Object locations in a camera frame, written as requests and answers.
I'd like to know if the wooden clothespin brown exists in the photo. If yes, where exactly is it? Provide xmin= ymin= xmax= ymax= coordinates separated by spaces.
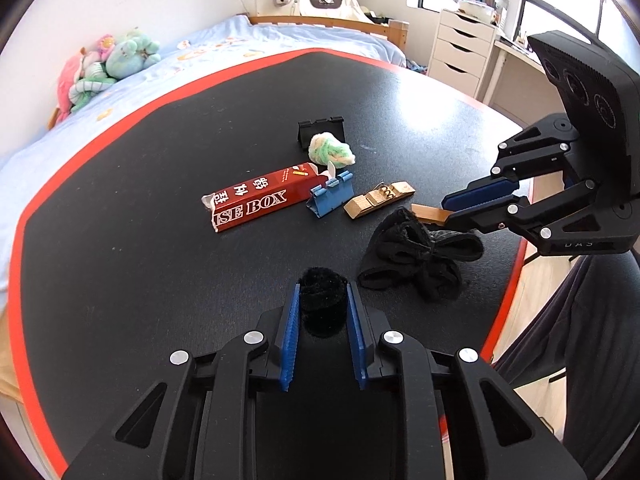
xmin=410 ymin=204 xmax=451 ymax=226

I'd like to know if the small black sock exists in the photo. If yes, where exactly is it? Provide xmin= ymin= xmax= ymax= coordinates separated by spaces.
xmin=298 ymin=268 xmax=348 ymax=339

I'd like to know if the large black sock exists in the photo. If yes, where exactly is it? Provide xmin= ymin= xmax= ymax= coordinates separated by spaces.
xmin=357 ymin=207 xmax=484 ymax=304

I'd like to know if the red surprise box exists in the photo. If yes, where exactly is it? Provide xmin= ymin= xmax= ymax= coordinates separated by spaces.
xmin=201 ymin=162 xmax=329 ymax=232

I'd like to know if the white desk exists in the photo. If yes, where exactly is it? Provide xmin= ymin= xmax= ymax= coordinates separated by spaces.
xmin=477 ymin=40 xmax=564 ymax=127

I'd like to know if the blue binder clip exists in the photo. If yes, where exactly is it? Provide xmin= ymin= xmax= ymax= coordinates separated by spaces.
xmin=306 ymin=170 xmax=355 ymax=218

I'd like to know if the white drawer cabinet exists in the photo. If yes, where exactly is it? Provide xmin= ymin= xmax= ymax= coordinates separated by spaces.
xmin=427 ymin=10 xmax=498 ymax=98

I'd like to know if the green white crumpled paper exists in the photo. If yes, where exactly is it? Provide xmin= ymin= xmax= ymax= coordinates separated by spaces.
xmin=307 ymin=132 xmax=356 ymax=168

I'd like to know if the red edged black table mat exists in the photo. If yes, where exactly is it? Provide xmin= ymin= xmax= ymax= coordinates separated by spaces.
xmin=9 ymin=49 xmax=518 ymax=474

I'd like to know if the black binder clip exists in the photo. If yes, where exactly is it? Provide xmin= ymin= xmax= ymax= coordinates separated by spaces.
xmin=297 ymin=116 xmax=345 ymax=150

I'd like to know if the white tote bag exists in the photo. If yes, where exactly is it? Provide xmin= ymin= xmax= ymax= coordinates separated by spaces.
xmin=297 ymin=0 xmax=371 ymax=23

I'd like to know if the bed with blue sheet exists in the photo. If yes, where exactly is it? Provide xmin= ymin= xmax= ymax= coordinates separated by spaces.
xmin=1 ymin=16 xmax=406 ymax=306

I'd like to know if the striped green plush toy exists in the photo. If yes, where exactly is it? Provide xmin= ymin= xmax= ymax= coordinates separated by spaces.
xmin=68 ymin=62 xmax=117 ymax=113

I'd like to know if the pink plush toy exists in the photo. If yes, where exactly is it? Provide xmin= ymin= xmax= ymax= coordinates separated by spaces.
xmin=48 ymin=48 xmax=100 ymax=130

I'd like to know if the black camera box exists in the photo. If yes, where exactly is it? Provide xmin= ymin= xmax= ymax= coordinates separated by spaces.
xmin=528 ymin=30 xmax=639 ymax=197

